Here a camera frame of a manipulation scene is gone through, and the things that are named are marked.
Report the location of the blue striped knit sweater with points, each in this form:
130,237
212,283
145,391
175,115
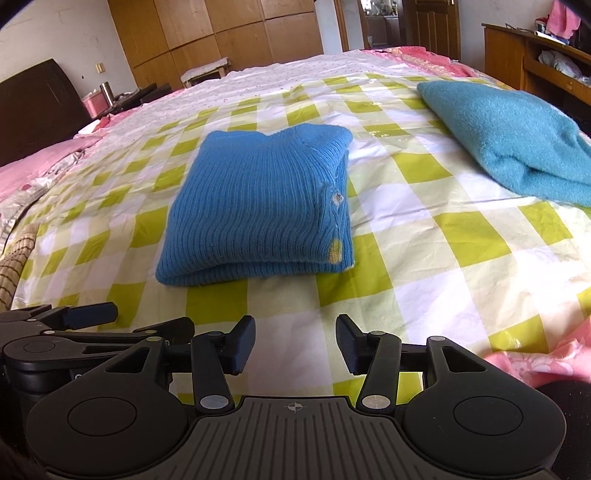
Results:
257,205

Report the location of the small white topped stool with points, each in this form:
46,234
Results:
214,70

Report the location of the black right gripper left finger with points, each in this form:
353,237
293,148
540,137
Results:
215,355

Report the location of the pink storage basket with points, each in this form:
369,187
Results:
95,103

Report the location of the teal fleece garment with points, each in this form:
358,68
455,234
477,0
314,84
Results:
521,141

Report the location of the wooden wardrobe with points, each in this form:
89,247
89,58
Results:
164,39

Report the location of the pink floral quilt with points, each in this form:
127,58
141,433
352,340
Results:
570,360

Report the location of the dark bedside table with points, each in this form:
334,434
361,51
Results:
139,97

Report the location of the brown striped knit garment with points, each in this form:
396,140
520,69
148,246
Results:
13,263

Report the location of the dark wooden headboard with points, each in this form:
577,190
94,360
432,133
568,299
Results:
39,107

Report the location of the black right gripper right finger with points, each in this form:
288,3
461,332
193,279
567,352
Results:
375,355

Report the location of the steel thermos bottle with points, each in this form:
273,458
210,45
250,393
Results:
107,93

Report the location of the wooden desk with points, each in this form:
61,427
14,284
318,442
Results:
512,56

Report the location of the pink pillow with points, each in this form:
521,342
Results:
17,174

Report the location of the brown wooden door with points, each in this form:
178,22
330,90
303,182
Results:
435,25

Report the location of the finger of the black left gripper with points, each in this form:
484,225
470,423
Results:
64,317
177,331

